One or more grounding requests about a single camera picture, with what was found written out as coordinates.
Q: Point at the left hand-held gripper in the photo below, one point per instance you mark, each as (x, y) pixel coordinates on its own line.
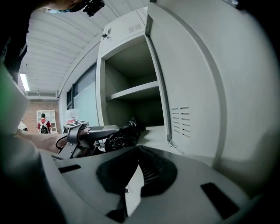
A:
(73, 135)

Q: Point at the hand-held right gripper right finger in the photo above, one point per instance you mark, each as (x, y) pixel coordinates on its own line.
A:
(192, 179)

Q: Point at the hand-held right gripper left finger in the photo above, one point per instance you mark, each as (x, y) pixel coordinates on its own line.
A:
(87, 175)

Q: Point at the black plastic bag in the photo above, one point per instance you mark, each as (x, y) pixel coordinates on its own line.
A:
(124, 137)

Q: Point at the white metal cabinet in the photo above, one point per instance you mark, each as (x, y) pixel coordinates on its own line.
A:
(197, 76)

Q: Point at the person's left forearm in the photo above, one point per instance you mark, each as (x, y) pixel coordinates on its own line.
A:
(43, 140)

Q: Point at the frosted glass panel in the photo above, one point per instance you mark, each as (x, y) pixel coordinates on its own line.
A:
(86, 107)

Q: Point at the big water jug red label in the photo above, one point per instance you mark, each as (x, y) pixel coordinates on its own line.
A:
(72, 116)

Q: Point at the white shelving unit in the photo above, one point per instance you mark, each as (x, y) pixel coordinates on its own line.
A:
(53, 120)

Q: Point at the ceiling light panel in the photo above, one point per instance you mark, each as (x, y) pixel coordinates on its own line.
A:
(24, 82)

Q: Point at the person's head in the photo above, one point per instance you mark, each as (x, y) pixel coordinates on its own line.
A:
(63, 4)

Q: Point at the person's black clothing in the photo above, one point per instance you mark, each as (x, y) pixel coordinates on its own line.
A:
(13, 32)

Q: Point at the black head-worn camera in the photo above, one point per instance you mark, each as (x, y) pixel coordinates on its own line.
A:
(94, 7)

